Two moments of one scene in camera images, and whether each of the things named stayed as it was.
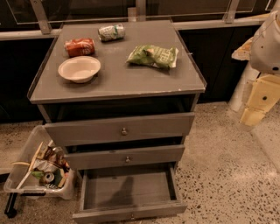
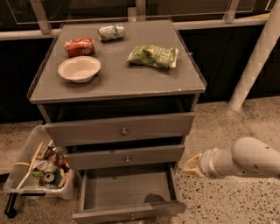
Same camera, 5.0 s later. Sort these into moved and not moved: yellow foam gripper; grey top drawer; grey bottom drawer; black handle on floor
Moved: yellow foam gripper
Not moved: grey bottom drawer; black handle on floor; grey top drawer
